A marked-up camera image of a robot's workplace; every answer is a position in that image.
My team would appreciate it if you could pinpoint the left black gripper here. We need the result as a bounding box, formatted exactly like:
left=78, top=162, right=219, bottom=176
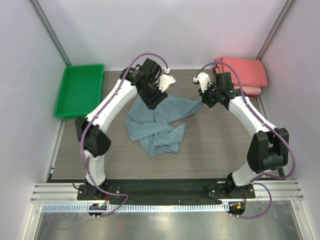
left=140, top=79, right=169, bottom=111

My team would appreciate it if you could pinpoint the blue grey t shirt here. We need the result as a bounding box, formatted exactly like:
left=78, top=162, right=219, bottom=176
left=125, top=94, right=204, bottom=158

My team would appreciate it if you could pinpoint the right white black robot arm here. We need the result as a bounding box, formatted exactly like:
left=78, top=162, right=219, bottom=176
left=193, top=72, right=289, bottom=198

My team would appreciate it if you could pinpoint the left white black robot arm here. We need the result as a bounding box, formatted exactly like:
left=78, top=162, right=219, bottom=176
left=75, top=58, right=174, bottom=200

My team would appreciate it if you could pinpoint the light pink folded shirt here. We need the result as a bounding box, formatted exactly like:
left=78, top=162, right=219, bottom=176
left=216, top=69, right=262, bottom=96

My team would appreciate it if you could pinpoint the top coral folded shirt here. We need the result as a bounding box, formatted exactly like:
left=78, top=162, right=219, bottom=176
left=215, top=57, right=268, bottom=88

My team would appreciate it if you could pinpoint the green plastic tray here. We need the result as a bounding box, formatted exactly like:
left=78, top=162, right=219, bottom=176
left=53, top=64, right=105, bottom=120

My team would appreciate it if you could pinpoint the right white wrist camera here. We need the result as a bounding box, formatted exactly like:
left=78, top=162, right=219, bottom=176
left=192, top=72, right=211, bottom=93

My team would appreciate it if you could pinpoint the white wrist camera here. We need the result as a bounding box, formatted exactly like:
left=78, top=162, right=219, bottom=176
left=157, top=68, right=177, bottom=93
left=192, top=72, right=211, bottom=93

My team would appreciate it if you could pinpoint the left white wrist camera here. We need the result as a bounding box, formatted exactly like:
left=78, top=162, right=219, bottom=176
left=157, top=68, right=177, bottom=93

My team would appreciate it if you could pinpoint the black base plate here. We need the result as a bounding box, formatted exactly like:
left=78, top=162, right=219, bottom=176
left=76, top=178, right=256, bottom=215

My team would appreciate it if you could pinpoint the right aluminium corner post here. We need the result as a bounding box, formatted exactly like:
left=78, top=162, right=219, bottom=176
left=256, top=0, right=297, bottom=60

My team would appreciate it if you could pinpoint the aluminium corner post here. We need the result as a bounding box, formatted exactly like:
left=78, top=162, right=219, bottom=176
left=29, top=0, right=72, bottom=66
left=256, top=0, right=297, bottom=60

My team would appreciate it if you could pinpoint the aluminium rail frame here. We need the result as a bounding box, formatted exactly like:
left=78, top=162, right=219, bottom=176
left=30, top=178, right=304, bottom=206

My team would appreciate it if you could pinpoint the white slotted cable duct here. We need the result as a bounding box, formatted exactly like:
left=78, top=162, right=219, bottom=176
left=42, top=202, right=229, bottom=213

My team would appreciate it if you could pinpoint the left aluminium corner post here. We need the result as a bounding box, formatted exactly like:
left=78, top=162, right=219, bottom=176
left=29, top=0, right=72, bottom=66

